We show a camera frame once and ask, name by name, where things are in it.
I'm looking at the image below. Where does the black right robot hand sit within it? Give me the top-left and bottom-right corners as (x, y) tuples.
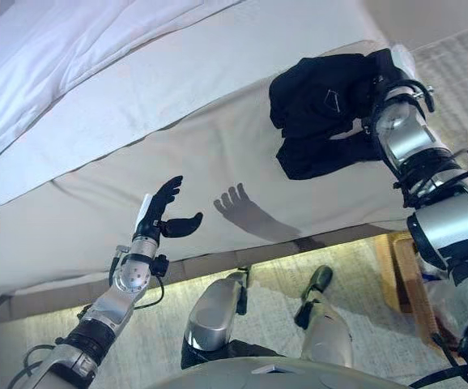
(369, 43), (417, 86)

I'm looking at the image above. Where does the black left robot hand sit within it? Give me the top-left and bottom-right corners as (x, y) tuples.
(134, 175), (205, 242)

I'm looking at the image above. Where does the black garment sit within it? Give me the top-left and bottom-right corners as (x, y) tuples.
(268, 48), (393, 182)

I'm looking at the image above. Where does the beige bed cover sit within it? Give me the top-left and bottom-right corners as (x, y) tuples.
(0, 40), (417, 317)

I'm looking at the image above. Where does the wooden wicker basket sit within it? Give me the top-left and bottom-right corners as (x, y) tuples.
(373, 234), (462, 349)

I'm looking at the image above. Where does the silver robot left leg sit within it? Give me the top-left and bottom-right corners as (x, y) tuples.
(181, 265), (253, 370)

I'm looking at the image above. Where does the silver robot leg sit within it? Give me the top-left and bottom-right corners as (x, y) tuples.
(181, 265), (253, 370)
(293, 265), (355, 368)

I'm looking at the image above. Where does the white duvet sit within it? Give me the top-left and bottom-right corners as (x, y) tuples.
(0, 0), (391, 222)

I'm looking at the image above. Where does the grey robot torso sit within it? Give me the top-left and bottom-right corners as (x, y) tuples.
(148, 354), (413, 389)

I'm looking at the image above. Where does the silver robot right leg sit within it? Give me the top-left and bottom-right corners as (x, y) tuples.
(293, 265), (355, 368)

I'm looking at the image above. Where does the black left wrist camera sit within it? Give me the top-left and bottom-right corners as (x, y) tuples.
(151, 254), (169, 276)

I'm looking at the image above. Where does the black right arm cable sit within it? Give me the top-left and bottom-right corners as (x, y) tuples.
(361, 79), (468, 207)

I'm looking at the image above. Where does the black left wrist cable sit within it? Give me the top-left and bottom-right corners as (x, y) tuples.
(134, 275), (165, 311)

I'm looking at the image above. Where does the brown bed frame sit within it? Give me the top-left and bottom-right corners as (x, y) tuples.
(0, 226), (397, 327)

